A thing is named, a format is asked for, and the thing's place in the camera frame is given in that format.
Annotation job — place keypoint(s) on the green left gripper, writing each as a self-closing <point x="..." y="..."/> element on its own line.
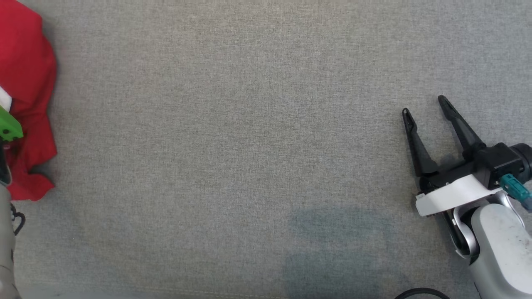
<point x="9" y="124"/>

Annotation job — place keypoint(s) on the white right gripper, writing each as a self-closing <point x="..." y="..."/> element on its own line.
<point x="453" y="193"/>

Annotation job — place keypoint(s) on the red basketball jersey white sleeves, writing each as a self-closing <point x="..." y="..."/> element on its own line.
<point x="29" y="62"/>

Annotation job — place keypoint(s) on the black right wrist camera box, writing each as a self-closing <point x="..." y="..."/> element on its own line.
<point x="501" y="160"/>

